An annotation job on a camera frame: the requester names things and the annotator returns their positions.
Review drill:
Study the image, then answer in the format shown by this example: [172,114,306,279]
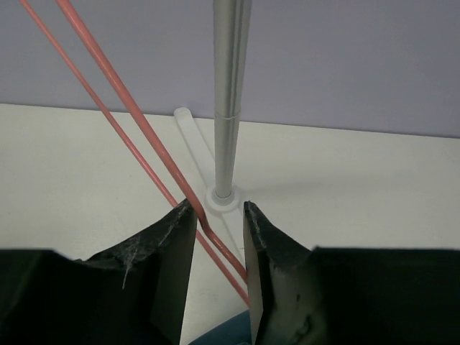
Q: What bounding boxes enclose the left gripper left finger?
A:
[1,201,197,344]

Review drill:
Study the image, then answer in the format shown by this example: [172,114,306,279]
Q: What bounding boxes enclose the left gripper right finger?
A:
[243,201,459,344]

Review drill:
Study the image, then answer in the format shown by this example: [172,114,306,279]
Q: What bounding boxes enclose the blue t shirt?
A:
[190,310,252,345]

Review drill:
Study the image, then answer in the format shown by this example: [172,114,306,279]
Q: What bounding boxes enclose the pink wire hanger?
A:
[21,1,249,305]

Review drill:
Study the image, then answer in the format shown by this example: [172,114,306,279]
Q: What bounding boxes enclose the white clothes rack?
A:
[174,1,252,261]

